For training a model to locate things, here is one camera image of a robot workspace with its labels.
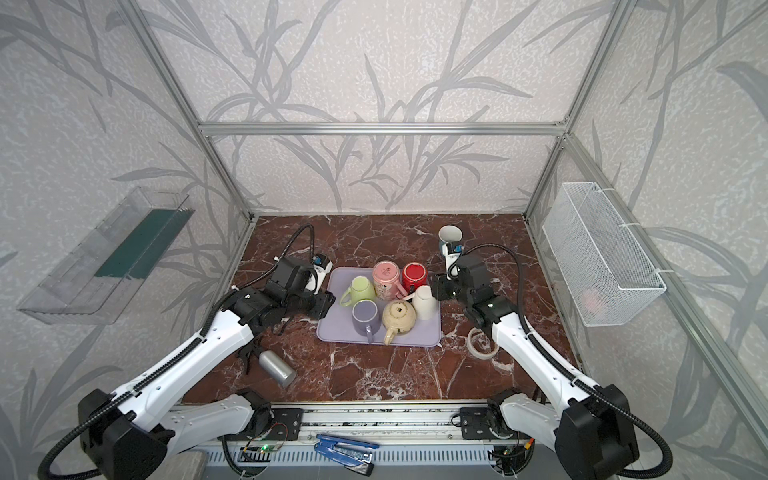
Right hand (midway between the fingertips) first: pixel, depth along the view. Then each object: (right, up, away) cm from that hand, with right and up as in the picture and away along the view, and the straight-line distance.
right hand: (436, 265), depth 83 cm
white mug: (-3, -12, +5) cm, 13 cm away
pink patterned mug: (-15, -4, +7) cm, 17 cm away
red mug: (-5, -4, +11) cm, 12 cm away
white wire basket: (+32, +3, -19) cm, 37 cm away
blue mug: (+8, +9, +20) cm, 23 cm away
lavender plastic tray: (-30, -17, +6) cm, 35 cm away
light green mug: (-22, -8, +6) cm, 24 cm away
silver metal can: (-44, -28, -3) cm, 52 cm away
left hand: (-29, -6, -4) cm, 29 cm away
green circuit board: (-42, -43, -12) cm, 61 cm away
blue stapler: (-20, -43, -15) cm, 50 cm away
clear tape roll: (+13, -26, +2) cm, 29 cm away
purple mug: (-20, -15, +2) cm, 25 cm away
